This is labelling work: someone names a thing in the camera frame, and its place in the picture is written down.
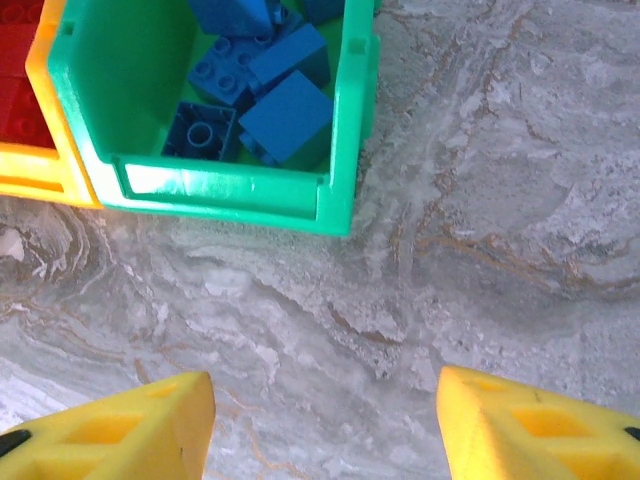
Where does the yellow plastic bin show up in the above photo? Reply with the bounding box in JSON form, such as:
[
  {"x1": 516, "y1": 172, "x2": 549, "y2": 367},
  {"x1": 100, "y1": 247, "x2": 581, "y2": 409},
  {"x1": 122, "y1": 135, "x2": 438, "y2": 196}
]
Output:
[{"x1": 0, "y1": 0, "x2": 104, "y2": 209}]

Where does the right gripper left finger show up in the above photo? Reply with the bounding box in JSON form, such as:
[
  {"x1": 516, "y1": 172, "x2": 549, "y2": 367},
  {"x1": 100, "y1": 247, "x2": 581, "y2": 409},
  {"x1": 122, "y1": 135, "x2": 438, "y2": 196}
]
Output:
[{"x1": 0, "y1": 370, "x2": 216, "y2": 480}]

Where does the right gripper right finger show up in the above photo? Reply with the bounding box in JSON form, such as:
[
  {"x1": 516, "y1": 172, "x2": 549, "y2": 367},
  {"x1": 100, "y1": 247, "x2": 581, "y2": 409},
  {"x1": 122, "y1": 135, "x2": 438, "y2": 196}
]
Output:
[{"x1": 437, "y1": 365, "x2": 640, "y2": 480}]

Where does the red lego brick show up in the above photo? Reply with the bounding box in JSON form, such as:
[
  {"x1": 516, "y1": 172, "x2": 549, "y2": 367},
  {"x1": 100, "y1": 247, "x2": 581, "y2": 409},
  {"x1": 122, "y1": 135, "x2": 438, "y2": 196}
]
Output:
[
  {"x1": 0, "y1": 74, "x2": 57, "y2": 150},
  {"x1": 0, "y1": 0, "x2": 46, "y2": 24},
  {"x1": 0, "y1": 22, "x2": 44, "y2": 81}
]

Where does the green plastic bin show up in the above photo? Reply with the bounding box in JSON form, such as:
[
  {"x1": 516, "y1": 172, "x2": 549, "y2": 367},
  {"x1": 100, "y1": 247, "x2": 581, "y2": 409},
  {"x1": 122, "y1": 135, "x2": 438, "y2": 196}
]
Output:
[{"x1": 47, "y1": 0, "x2": 382, "y2": 237}]

